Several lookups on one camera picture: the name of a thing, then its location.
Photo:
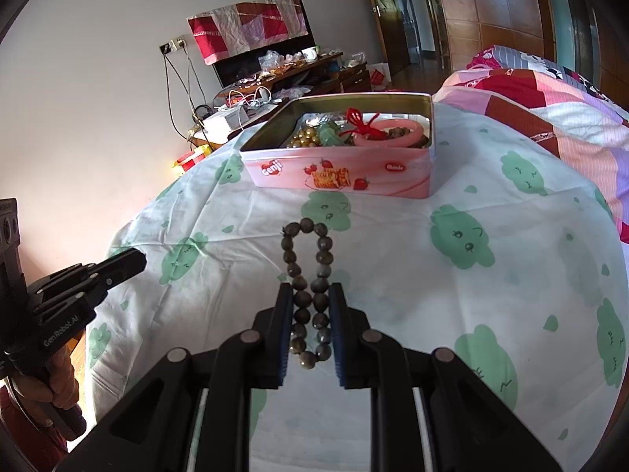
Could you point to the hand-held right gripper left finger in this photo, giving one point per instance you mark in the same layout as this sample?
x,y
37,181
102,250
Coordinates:
x,y
286,334

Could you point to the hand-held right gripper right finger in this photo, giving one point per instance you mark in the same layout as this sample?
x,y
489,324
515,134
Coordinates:
x,y
339,339

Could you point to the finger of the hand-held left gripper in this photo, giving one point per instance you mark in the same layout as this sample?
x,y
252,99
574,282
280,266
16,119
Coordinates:
x,y
123,263

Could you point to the pink tin box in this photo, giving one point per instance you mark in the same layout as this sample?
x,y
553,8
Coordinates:
x,y
393,172

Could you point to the person's left forearm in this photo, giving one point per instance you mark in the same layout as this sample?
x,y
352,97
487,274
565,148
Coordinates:
x,y
24,427

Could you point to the person's left hand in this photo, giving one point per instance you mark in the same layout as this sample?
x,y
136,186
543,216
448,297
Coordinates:
x,y
64,376

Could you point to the white green printed tablecloth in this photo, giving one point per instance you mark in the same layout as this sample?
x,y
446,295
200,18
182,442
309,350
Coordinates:
x,y
417,280

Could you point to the white cardboard box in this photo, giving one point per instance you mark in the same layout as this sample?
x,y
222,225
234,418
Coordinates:
x,y
223,122

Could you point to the pink bangle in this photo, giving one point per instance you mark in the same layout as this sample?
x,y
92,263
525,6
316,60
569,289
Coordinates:
x,y
383,141

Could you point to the red knot tassel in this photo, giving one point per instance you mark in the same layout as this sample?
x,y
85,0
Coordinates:
x,y
356,117

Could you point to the black television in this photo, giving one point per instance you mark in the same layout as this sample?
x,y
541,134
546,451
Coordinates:
x,y
245,66

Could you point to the wooden television cabinet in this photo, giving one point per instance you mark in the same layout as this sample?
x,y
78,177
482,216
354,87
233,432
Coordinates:
x,y
324,78

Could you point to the red white patchwork cloth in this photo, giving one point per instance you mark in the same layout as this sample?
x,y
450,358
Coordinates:
x,y
245,27

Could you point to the red white shopping bag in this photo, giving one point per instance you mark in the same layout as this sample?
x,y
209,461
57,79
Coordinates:
x,y
379,76

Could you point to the white mug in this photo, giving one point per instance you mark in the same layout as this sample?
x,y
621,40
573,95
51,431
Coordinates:
x,y
309,54

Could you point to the patchwork quilt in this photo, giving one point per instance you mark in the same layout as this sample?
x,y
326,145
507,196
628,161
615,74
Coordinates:
x,y
540,98

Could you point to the brown wooden door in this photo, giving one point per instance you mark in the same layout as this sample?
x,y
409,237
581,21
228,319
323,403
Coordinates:
x,y
388,19

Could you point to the brown wooden wardrobe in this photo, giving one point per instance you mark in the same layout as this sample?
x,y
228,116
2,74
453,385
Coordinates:
x,y
491,19

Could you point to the wall socket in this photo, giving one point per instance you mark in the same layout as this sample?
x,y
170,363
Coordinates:
x,y
173,45

